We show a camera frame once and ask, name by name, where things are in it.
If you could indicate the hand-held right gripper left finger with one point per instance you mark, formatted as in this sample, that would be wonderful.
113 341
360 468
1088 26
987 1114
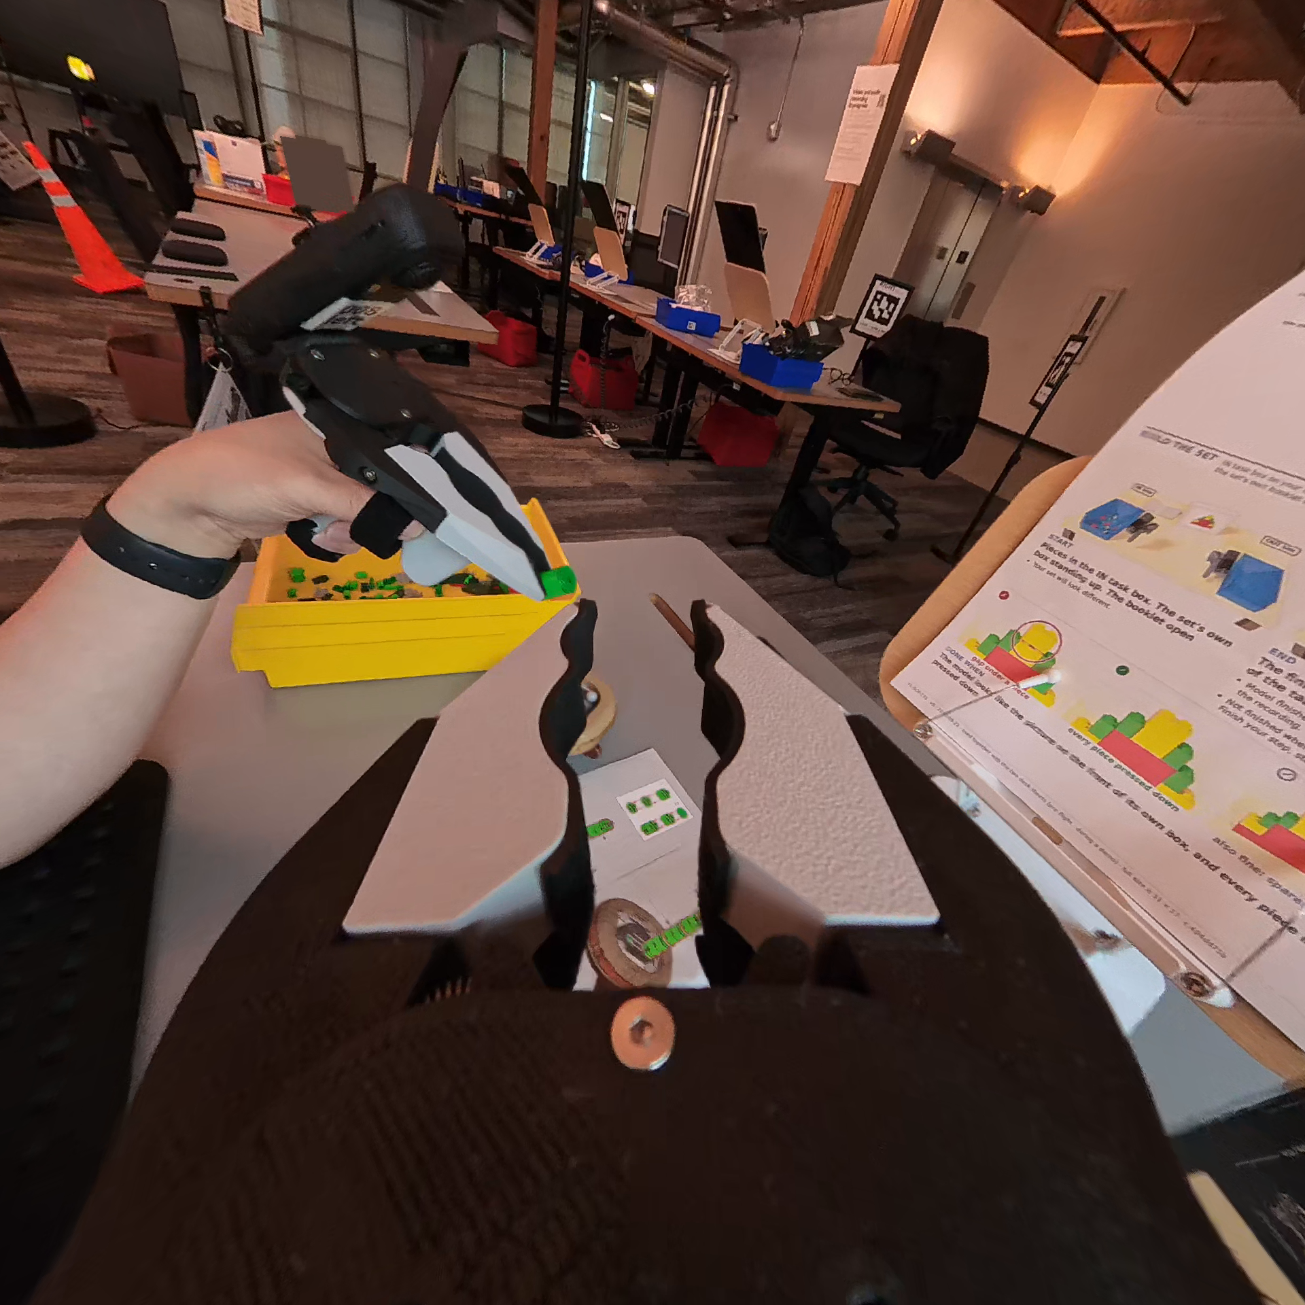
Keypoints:
470 815

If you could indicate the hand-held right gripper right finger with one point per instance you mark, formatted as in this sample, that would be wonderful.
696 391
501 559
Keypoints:
827 826

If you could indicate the printed instruction sheet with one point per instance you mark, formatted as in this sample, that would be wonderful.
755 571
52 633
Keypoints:
1172 611

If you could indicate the black pole stand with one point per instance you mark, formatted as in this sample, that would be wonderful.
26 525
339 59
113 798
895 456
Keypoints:
571 205
46 420

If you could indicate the pile of small bricks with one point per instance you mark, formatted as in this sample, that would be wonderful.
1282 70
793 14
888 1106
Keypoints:
356 586

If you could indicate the person's left forearm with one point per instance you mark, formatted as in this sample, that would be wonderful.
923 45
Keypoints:
80 693

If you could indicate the brick set instruction booklet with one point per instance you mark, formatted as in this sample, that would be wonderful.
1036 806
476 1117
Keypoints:
638 866

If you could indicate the blue storage bin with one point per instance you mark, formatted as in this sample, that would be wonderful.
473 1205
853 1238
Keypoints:
780 368
689 319

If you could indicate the black office chair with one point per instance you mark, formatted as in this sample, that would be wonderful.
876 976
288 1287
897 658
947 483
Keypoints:
917 399

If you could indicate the black wall screen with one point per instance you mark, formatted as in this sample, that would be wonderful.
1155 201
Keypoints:
93 41

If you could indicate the person's left hand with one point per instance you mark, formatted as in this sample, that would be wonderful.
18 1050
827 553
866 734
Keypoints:
225 480

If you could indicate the green round brick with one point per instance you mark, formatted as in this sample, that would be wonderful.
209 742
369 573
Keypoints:
559 583

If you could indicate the white paper notice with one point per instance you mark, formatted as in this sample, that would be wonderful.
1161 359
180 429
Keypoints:
863 123

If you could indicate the black perforated fabric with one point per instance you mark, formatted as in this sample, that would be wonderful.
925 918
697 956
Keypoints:
72 969

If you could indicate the black sign stand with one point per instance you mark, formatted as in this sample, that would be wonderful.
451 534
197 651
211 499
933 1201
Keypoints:
1059 372

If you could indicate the grey side table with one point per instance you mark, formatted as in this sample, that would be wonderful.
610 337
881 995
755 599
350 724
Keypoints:
261 240

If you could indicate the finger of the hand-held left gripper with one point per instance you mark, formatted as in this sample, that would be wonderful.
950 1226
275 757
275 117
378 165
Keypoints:
501 490
458 520

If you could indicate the brown thin stick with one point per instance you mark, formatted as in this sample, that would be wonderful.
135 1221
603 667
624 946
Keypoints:
674 623

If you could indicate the marker pattern sign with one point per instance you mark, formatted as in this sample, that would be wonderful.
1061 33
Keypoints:
883 307

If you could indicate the yellow parts bin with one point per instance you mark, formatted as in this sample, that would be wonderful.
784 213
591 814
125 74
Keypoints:
388 642

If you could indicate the black backpack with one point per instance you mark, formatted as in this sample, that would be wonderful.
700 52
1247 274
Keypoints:
811 535

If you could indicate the red storage bin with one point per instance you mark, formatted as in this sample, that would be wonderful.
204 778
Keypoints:
604 382
741 437
507 339

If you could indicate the brown waste bin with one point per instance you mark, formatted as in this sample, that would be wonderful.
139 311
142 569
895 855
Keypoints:
155 382

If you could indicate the orange traffic cone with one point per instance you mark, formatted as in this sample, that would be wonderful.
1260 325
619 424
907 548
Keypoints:
87 246

